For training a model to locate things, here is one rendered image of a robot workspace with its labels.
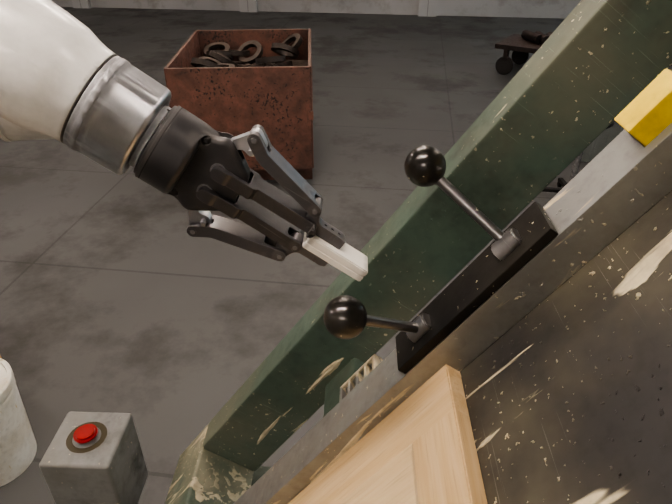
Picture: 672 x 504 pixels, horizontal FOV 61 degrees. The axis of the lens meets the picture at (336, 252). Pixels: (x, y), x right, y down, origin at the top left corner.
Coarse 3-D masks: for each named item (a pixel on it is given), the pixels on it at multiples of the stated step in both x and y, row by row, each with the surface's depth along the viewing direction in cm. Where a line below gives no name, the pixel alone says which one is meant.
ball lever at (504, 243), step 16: (416, 160) 50; (432, 160) 50; (416, 176) 51; (432, 176) 50; (448, 192) 51; (464, 208) 51; (480, 224) 50; (496, 240) 50; (512, 240) 49; (496, 256) 50
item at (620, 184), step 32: (608, 160) 46; (640, 160) 43; (576, 192) 48; (608, 192) 44; (640, 192) 44; (576, 224) 46; (608, 224) 46; (544, 256) 48; (576, 256) 48; (512, 288) 50; (544, 288) 49; (480, 320) 52; (512, 320) 51; (448, 352) 54; (480, 352) 54; (384, 384) 58; (416, 384) 56; (352, 416) 60; (384, 416) 59; (320, 448) 63; (288, 480) 65
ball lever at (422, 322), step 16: (336, 304) 48; (352, 304) 47; (336, 320) 47; (352, 320) 47; (368, 320) 50; (384, 320) 51; (400, 320) 53; (416, 320) 55; (336, 336) 48; (352, 336) 48; (416, 336) 55
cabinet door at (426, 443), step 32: (448, 384) 52; (416, 416) 54; (448, 416) 50; (352, 448) 61; (384, 448) 56; (416, 448) 51; (448, 448) 48; (320, 480) 63; (352, 480) 58; (384, 480) 54; (416, 480) 49; (448, 480) 45; (480, 480) 45
